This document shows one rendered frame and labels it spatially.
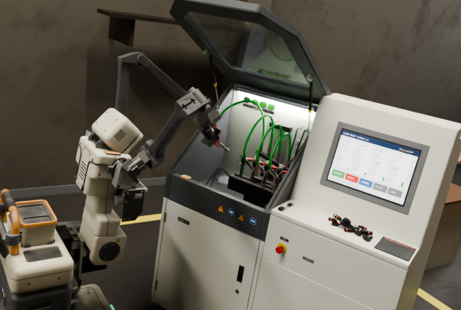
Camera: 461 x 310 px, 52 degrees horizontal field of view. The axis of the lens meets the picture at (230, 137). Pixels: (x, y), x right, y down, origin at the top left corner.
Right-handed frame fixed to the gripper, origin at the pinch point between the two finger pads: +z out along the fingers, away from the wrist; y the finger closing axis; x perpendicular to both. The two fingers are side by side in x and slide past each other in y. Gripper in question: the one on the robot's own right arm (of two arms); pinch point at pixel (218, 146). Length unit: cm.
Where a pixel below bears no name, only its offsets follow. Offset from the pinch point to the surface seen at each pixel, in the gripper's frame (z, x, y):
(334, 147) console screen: 26, -39, 39
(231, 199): 24.3, -9.8, -15.0
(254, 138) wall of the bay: 43, 25, 32
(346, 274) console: 46, -76, -11
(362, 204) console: 43, -63, 24
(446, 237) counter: 242, -38, 109
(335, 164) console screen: 31, -43, 32
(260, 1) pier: 76, 176, 183
